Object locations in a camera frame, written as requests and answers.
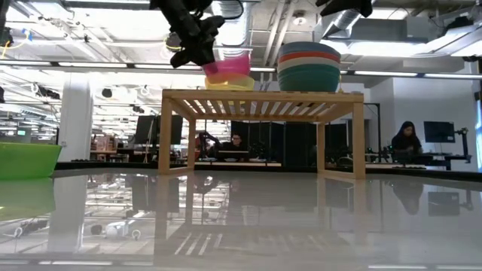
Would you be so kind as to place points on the translucent green bowl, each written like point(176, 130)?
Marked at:
point(26, 160)

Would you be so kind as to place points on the orange bowl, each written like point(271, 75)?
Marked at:
point(309, 55)

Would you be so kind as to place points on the black monitor back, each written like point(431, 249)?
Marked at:
point(147, 130)

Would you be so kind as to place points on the green exit sign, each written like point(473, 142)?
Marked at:
point(21, 132)

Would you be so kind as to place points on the white bowl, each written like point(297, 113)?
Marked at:
point(309, 62)

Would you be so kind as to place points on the black partition panels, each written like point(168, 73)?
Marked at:
point(297, 143)

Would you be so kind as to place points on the black laptop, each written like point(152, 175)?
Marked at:
point(233, 155)

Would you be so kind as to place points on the slatted wooden shelf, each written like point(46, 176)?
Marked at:
point(263, 97)

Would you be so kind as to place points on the teal bowl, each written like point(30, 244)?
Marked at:
point(309, 80)

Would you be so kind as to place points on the translucent yellow bowl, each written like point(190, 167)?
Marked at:
point(233, 83)

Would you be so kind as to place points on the white building pillar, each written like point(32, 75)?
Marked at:
point(75, 116)

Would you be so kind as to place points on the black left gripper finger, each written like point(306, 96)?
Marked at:
point(203, 52)
point(180, 59)

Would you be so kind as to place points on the translucent pink bowl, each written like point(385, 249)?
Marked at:
point(231, 66)

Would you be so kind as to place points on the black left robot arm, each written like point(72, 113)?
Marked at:
point(3, 19)

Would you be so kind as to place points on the black office desk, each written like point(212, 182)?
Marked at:
point(440, 160)

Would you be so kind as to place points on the person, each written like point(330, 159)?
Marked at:
point(406, 141)
point(235, 145)

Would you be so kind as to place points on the blue bowl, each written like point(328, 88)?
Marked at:
point(309, 46)

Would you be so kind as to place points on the black ceiling camera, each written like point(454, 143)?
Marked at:
point(172, 41)

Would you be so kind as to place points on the silver ceiling air duct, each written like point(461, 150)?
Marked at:
point(235, 37)

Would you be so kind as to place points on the black monitor on arm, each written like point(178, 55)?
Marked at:
point(438, 131)

